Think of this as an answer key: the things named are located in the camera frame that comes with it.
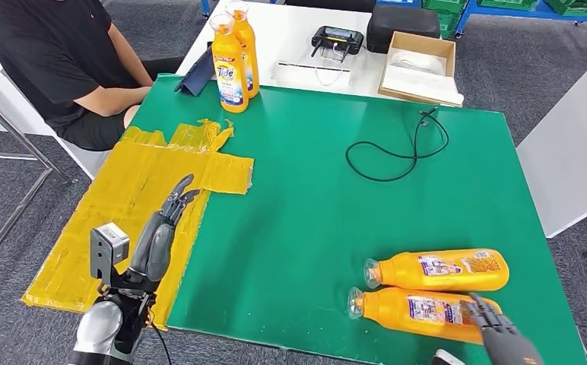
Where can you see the black carry case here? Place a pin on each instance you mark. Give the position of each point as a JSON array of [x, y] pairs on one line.
[[402, 25]]

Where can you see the person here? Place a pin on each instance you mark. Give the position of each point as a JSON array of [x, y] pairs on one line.
[[46, 50]]

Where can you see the yellow tape sheet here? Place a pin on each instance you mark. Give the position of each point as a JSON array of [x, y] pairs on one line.
[[97, 201]]

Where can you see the white bench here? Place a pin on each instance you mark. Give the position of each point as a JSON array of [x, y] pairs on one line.
[[84, 160]]

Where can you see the cardboard box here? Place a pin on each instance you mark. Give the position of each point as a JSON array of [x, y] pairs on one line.
[[414, 41]]

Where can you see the green table mat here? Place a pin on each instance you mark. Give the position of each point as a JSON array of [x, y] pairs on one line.
[[323, 151]]

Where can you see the orange detergent bottle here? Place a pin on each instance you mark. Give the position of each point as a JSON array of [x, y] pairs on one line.
[[399, 312], [251, 50], [230, 75], [439, 272]]

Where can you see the white side table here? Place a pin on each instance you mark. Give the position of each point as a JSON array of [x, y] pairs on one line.
[[570, 151]]

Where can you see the black remote controller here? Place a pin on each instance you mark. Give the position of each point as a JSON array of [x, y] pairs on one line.
[[336, 40]]

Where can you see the tablet in blue case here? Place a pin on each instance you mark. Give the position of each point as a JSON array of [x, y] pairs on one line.
[[195, 78]]

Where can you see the green plastic crate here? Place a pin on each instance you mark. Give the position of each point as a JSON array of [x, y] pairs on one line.
[[447, 25], [444, 6], [580, 5], [510, 4]]

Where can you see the grey metal frame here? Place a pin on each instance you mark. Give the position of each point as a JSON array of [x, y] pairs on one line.
[[51, 169]]

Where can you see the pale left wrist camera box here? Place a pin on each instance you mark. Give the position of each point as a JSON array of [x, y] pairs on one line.
[[109, 244]]

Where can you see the blue metal rack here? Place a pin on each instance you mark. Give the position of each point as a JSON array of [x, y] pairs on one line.
[[206, 7], [550, 15]]

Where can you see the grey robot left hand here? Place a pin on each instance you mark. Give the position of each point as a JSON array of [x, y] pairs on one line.
[[150, 257]]

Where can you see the white foam sheet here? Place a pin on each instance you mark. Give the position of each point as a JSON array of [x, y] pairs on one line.
[[419, 85]]

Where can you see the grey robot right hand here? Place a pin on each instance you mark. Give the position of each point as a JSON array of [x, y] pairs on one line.
[[510, 350]]

